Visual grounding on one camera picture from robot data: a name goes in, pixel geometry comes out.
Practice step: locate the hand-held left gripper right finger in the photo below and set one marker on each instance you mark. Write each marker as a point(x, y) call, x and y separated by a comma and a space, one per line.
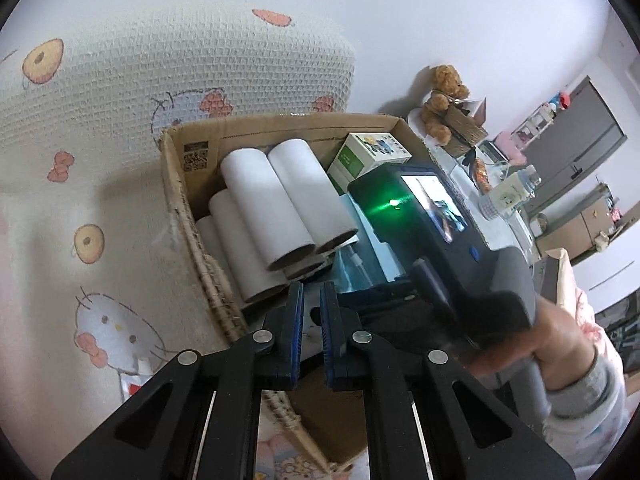
point(327, 320)

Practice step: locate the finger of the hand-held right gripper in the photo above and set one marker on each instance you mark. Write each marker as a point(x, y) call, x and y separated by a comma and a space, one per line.
point(385, 297)

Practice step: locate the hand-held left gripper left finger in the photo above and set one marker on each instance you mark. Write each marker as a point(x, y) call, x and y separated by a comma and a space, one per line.
point(297, 320)

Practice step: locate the teal and white box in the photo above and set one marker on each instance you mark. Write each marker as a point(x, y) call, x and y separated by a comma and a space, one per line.
point(350, 272)

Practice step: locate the white paper tube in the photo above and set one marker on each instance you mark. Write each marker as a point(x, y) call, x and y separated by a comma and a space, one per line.
point(210, 245)
point(310, 185)
point(305, 267)
point(235, 245)
point(255, 195)

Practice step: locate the brown cardboard box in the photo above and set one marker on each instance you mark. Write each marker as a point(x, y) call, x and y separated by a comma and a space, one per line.
point(240, 132)

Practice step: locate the person's right hand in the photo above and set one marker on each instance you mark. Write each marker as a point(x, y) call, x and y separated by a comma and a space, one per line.
point(565, 345)

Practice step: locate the green white cartoon carton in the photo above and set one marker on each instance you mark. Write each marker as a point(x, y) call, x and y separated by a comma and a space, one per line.
point(350, 160)

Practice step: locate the orange snack packet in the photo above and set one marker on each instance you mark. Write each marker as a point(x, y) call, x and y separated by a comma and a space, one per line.
point(481, 175)

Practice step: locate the white mug checked base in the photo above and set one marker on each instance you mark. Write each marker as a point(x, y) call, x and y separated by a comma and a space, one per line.
point(505, 200)

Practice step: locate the brown woven basket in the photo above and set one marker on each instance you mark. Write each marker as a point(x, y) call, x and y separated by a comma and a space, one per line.
point(465, 130)

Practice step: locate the pink cartoon printed cushion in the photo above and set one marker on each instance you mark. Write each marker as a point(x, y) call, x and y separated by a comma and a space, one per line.
point(290, 460)

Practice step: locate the clear plastic bottle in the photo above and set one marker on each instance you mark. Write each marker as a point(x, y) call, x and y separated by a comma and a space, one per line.
point(527, 177)

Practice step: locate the pink soft item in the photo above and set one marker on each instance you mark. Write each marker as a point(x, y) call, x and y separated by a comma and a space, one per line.
point(510, 145)

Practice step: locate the brown cardboard piece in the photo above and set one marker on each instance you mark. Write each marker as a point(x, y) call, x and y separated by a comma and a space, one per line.
point(557, 275)

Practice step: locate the brown teddy bear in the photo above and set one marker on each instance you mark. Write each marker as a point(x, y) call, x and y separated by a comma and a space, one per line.
point(447, 80)

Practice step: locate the white pouch red label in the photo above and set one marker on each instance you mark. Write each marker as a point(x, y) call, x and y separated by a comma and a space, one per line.
point(132, 385)

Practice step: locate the wooden cabinet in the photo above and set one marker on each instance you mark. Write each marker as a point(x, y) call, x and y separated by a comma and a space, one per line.
point(580, 225)

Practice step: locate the white small shelf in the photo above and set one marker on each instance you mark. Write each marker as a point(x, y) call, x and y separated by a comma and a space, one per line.
point(537, 120)

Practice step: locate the red and blue plush toy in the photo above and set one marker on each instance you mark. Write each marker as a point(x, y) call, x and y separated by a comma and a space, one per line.
point(560, 101)

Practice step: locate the grey wardrobe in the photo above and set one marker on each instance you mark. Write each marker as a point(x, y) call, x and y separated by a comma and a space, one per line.
point(585, 135)

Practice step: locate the person's pink pajamas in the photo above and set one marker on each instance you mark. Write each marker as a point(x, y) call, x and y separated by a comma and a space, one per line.
point(597, 320)

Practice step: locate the cream printed blanket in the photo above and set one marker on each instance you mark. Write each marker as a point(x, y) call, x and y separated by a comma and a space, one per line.
point(125, 85)

